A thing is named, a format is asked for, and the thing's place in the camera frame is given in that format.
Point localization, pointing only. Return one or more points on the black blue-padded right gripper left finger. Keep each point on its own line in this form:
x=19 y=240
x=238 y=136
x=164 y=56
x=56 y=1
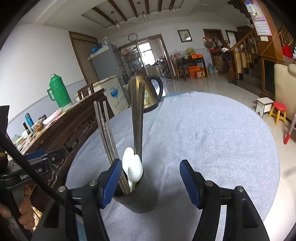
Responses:
x=59 y=222

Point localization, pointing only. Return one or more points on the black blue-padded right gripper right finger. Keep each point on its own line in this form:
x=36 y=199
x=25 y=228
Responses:
x=242 y=219

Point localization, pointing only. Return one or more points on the dark grey utensil holder cup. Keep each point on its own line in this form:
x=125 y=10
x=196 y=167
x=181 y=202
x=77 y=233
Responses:
x=143 y=199

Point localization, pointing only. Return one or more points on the white ceramic spoon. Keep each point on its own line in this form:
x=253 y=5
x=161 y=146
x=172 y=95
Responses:
x=127 y=157
x=135 y=171

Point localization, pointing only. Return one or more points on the silver metal chopsticks pair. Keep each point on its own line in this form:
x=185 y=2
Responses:
x=105 y=130

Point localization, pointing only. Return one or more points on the metal chopsticks bundle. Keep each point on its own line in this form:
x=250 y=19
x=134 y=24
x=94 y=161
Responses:
x=136 y=88

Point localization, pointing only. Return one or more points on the person's left hand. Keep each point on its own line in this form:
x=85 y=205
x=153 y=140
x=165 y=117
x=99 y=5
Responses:
x=26 y=211

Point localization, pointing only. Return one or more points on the dark wooden sideboard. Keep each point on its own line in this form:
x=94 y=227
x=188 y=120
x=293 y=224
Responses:
x=69 y=131

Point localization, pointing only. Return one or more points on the blue thermos bottle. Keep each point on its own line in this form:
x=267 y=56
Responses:
x=29 y=120

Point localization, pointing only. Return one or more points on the grey table cloth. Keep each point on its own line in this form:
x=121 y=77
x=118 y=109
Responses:
x=224 y=140

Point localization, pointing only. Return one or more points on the green thermos jug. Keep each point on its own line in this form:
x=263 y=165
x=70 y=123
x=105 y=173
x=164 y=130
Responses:
x=58 y=92

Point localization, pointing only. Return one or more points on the red yellow plastic stool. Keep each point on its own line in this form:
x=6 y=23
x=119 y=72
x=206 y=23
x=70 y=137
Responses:
x=279 y=112

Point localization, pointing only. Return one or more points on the small white stool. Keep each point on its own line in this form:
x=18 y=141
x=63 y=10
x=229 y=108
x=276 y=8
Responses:
x=263 y=106

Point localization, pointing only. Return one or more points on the grey refrigerator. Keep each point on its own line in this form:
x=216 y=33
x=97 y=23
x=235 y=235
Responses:
x=107 y=61

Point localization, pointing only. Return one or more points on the gold electric kettle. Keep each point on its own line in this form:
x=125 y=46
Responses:
x=151 y=98

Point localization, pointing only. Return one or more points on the beige sofa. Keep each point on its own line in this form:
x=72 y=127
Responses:
x=285 y=87

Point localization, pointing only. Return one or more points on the orange box under table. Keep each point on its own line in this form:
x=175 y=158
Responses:
x=193 y=70

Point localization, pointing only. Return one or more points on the dark wooden side table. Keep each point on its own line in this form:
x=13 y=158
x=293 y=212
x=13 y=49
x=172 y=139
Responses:
x=183 y=63

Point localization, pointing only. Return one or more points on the wooden staircase railing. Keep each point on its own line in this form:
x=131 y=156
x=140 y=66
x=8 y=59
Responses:
x=245 y=54

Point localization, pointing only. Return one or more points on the round wall clock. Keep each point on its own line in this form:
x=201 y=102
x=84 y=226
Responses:
x=132 y=37

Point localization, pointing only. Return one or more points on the wall calendar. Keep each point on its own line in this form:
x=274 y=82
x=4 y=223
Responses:
x=260 y=23

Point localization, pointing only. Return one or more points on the framed wall picture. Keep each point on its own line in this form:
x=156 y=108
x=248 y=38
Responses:
x=185 y=36

